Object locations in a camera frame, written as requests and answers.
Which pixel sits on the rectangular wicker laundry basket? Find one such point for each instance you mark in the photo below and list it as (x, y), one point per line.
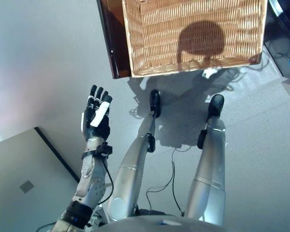
(195, 24)

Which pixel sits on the silver robot torso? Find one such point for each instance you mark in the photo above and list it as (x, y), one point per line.
(164, 224)

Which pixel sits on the grey front-load washing machine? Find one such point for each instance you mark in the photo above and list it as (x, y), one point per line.
(280, 36)

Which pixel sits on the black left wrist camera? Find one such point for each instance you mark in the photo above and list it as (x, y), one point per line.
(104, 149)

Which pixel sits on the robot right leg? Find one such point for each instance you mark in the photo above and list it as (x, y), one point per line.
(210, 174)

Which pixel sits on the robot leg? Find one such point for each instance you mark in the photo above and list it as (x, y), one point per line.
(128, 178)
(210, 174)

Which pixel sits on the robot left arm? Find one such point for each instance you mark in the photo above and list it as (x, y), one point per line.
(91, 186)

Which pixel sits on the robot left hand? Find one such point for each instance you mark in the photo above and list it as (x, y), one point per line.
(96, 131)

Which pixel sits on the grey square outlet plate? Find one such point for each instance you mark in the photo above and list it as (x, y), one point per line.
(27, 186)

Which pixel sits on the robot left leg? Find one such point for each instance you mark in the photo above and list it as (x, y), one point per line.
(128, 178)

